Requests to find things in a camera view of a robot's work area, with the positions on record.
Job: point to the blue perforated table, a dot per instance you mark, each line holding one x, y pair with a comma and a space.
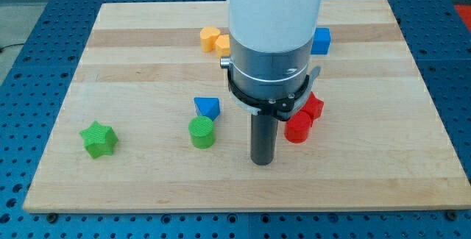
35, 87

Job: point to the blue triangle block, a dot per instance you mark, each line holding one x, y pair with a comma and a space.
207, 106

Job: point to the green cylinder block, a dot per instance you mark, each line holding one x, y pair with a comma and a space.
201, 131

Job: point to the wooden board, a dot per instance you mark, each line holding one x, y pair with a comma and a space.
378, 145

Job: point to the red hexagon block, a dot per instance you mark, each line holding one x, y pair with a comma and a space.
313, 107

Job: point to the red cylinder block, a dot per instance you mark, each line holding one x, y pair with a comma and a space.
297, 128

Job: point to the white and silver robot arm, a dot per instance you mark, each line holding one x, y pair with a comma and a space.
270, 45

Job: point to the blue cube block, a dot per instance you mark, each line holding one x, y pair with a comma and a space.
321, 43

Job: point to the green star block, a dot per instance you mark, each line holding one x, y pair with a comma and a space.
99, 140

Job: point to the yellow heart block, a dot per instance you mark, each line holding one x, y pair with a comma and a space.
208, 36

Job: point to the yellow pentagon block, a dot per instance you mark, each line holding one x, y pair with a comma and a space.
222, 46

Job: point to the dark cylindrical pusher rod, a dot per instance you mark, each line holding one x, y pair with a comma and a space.
263, 139

